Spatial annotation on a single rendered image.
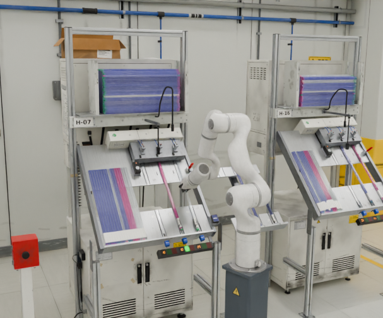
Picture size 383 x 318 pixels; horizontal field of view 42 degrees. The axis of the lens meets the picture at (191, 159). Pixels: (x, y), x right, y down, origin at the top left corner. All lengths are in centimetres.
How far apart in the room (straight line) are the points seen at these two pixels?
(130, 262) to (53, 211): 166
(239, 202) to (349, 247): 187
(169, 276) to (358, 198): 141
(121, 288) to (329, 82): 207
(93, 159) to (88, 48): 75
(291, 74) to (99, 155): 151
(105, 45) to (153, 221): 123
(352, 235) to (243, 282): 172
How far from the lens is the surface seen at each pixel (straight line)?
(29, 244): 283
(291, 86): 373
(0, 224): 471
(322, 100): 384
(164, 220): 296
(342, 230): 403
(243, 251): 252
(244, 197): 240
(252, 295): 257
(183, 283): 342
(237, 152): 249
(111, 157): 314
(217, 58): 505
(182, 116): 329
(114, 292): 327
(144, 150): 314
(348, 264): 418
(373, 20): 573
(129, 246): 283
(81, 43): 339
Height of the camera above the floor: 172
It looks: 11 degrees down
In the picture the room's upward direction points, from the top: straight up
